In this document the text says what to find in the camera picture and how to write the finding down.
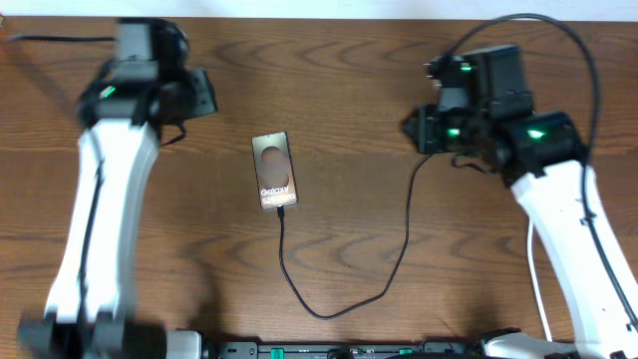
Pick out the Galaxy S25 Ultra smartphone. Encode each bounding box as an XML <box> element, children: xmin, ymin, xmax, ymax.
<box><xmin>251</xmin><ymin>132</ymin><xmax>298</xmax><ymax>209</ymax></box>

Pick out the black USB charging cable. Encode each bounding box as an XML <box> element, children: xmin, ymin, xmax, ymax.
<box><xmin>276</xmin><ymin>153</ymin><xmax>435</xmax><ymax>321</ymax></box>

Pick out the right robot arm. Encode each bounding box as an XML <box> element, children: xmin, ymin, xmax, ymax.
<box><xmin>403</xmin><ymin>45</ymin><xmax>637</xmax><ymax>358</ymax></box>

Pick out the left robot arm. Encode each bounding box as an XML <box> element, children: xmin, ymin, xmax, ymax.
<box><xmin>17</xmin><ymin>18</ymin><xmax>217</xmax><ymax>359</ymax></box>

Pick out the white power strip cord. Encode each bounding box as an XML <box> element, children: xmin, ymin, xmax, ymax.
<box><xmin>526</xmin><ymin>218</ymin><xmax>554</xmax><ymax>343</ymax></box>

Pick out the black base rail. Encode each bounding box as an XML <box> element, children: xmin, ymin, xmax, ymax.
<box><xmin>201</xmin><ymin>341</ymin><xmax>485</xmax><ymax>359</ymax></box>

